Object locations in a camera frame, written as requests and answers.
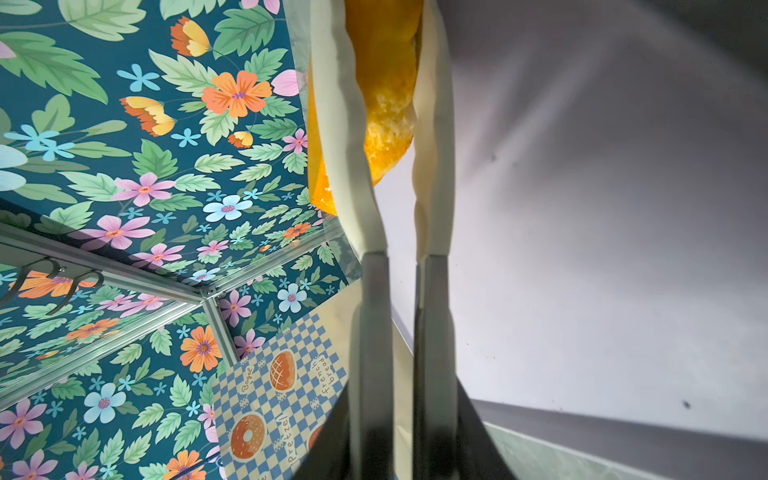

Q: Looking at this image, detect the aluminium cage frame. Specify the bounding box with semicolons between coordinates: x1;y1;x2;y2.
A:
0;215;355;409

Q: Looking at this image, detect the orange fake bread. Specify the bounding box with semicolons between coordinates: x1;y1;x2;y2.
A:
344;0;424;184

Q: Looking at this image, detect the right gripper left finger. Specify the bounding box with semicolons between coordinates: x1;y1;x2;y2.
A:
309;1;394;479

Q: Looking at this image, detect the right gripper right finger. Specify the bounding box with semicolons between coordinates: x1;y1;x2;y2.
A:
412;1;514;479

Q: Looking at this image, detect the blue checkered paper bag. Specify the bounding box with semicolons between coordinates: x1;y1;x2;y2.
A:
213;281;362;479

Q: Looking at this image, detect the lilac plastic tray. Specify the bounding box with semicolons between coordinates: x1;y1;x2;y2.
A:
371;0;768;480

